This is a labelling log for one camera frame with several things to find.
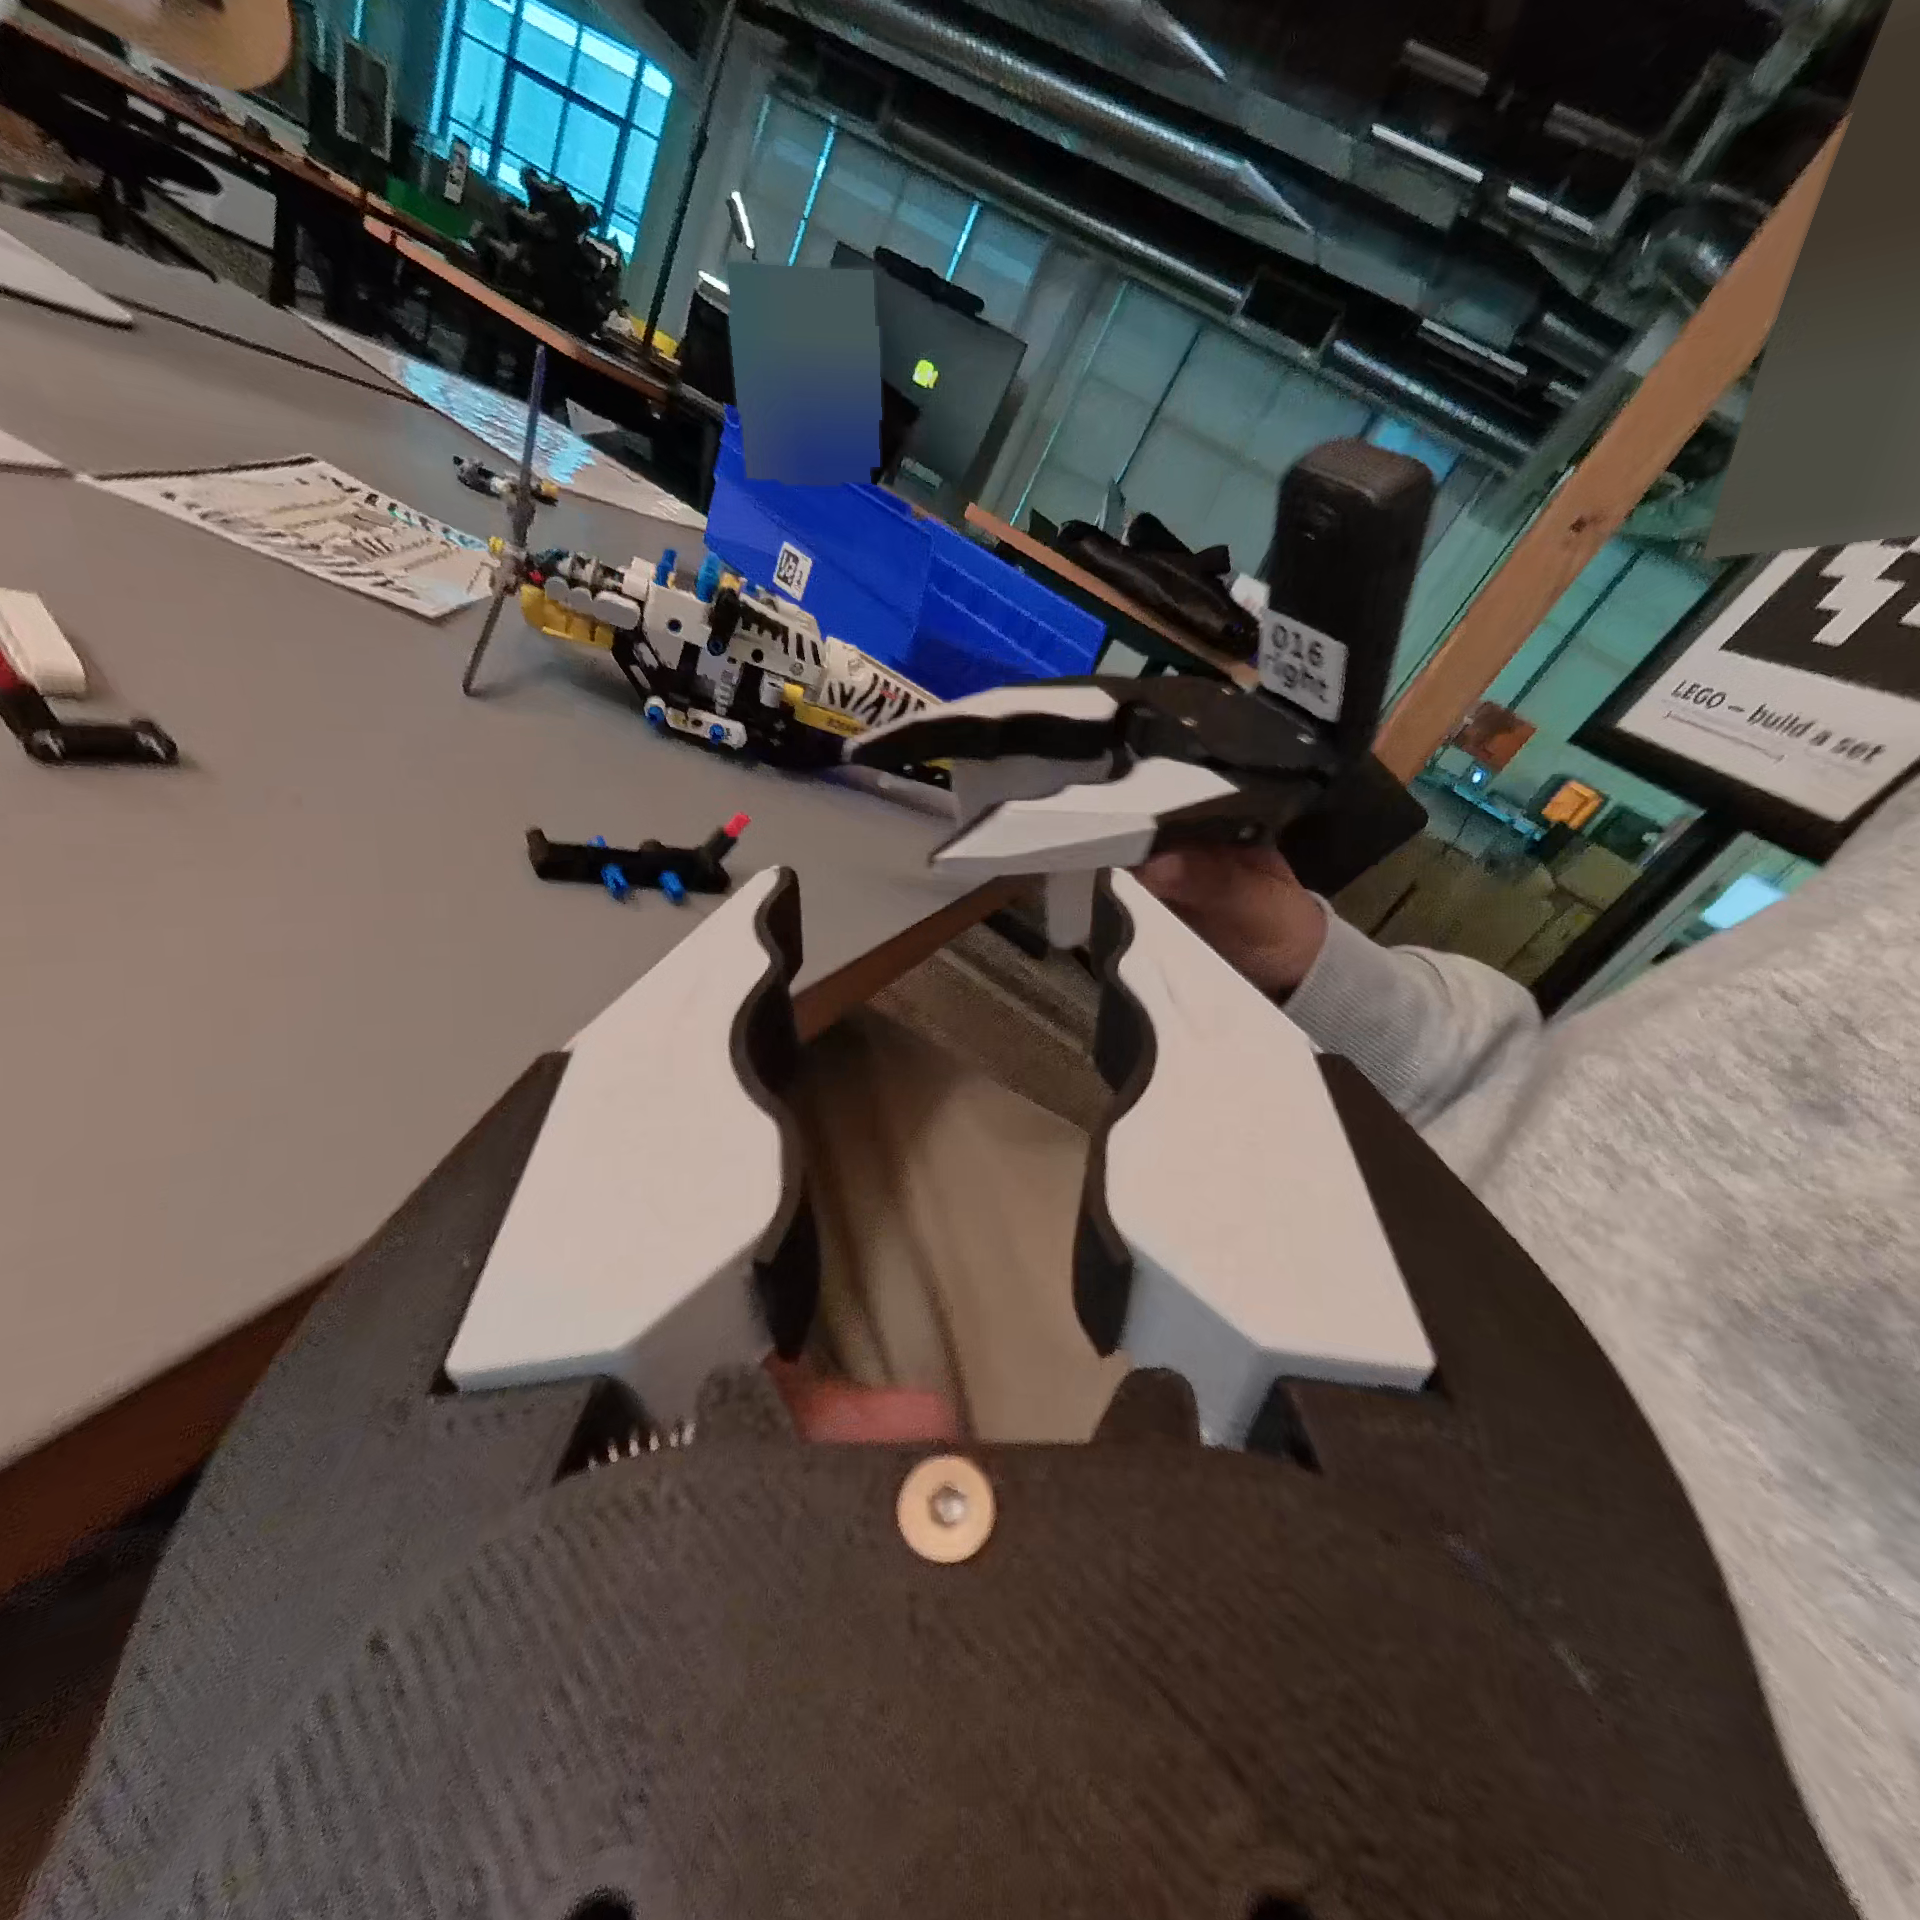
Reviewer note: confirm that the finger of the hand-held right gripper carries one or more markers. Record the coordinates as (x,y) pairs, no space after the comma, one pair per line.
(1023,720)
(1084,827)

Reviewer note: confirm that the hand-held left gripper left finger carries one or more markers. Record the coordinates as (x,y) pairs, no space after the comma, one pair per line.
(625,1201)

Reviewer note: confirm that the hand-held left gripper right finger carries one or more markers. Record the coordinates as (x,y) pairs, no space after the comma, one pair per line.
(1257,1201)

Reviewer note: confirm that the black lego beam blue pins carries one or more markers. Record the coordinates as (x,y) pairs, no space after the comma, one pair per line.
(601,856)

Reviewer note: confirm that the person's right forearm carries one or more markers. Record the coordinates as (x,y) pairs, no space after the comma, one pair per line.
(1414,1004)

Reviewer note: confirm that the partly built lego helicopter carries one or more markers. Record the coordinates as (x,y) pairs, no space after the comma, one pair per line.
(718,663)

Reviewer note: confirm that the small lego rotor assembly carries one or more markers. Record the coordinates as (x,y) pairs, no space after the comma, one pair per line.
(500,480)

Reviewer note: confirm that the black lego connector red axle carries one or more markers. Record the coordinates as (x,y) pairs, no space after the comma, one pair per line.
(94,737)

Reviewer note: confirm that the white lego beam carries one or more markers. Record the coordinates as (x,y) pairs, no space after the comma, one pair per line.
(34,637)

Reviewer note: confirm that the person's right hand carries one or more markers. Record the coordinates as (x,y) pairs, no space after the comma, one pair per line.
(1235,906)

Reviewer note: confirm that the blue plastic storage bin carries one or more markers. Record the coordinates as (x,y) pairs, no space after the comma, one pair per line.
(900,582)

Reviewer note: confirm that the black jacket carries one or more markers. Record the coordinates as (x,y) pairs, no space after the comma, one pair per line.
(1155,576)

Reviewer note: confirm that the slanted wooden beam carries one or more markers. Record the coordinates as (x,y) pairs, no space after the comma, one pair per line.
(1587,480)

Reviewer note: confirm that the dark background monitor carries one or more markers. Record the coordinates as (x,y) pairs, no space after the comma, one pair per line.
(964,377)

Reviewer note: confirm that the framed marker sign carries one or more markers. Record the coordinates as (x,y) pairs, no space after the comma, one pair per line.
(1767,720)

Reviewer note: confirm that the person's grey hoodie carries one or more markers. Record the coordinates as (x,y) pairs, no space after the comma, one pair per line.
(1725,1201)

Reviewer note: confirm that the printed paper sheet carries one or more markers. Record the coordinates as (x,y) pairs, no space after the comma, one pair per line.
(498,417)

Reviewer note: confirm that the zebra striped sticker sheet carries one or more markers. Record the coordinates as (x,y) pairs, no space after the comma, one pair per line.
(296,522)

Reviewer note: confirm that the white monitor stand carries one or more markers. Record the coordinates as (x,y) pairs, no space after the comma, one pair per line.
(53,288)

